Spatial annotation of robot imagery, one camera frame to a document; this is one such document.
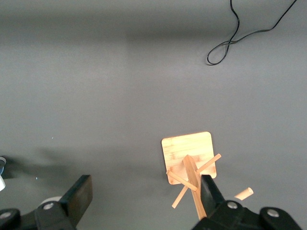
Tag white object at left edge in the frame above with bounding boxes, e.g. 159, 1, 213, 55
0, 156, 7, 192

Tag wooden mug tree rack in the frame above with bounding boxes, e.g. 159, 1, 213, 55
161, 131, 254, 220

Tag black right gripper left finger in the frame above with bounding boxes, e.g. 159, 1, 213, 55
0, 174, 94, 230

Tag thin black loose cable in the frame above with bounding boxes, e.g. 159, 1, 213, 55
206, 0, 298, 66

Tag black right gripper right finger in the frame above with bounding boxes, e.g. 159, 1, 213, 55
191, 174, 303, 230

